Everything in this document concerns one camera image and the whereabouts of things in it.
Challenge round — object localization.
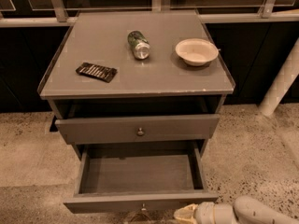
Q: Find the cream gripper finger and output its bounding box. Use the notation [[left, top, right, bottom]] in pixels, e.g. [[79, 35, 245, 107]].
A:
[[174, 203, 198, 224]]

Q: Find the grey drawer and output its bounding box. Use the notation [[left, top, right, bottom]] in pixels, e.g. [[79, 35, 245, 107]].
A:
[[64, 141, 218, 214], [56, 114, 220, 145]]

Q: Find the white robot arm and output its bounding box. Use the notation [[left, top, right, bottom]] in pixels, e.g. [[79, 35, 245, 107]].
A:
[[174, 38, 299, 224]]

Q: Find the grey top drawer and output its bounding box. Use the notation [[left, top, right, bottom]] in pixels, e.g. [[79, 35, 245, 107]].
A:
[[56, 114, 220, 145]]

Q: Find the grey drawer cabinet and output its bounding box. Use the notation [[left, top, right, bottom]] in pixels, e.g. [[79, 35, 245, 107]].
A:
[[36, 10, 236, 161]]

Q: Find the white bowl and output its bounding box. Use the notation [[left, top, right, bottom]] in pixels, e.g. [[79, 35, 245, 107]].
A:
[[175, 38, 219, 66]]

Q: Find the black striped snack packet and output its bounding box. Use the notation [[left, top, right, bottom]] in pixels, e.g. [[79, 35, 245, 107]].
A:
[[76, 63, 118, 83]]

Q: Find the green soda can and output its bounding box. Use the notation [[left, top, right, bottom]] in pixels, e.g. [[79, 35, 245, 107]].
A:
[[127, 31, 150, 60]]

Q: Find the metal railing frame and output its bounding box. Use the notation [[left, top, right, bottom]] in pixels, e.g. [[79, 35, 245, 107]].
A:
[[0, 0, 299, 27]]

